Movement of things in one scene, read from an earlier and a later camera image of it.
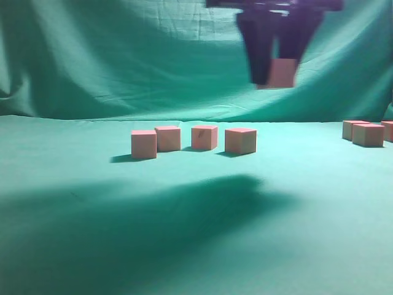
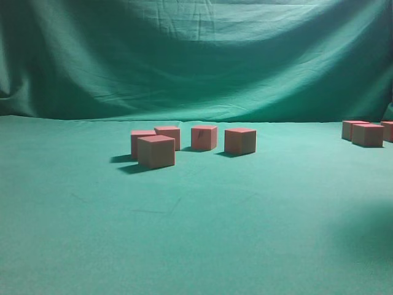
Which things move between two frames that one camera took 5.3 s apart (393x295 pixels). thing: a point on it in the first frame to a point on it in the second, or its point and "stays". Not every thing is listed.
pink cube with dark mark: [204, 137] stays
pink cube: [282, 74] to [156, 151]
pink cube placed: [240, 141] stays
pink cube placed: [168, 138] stays
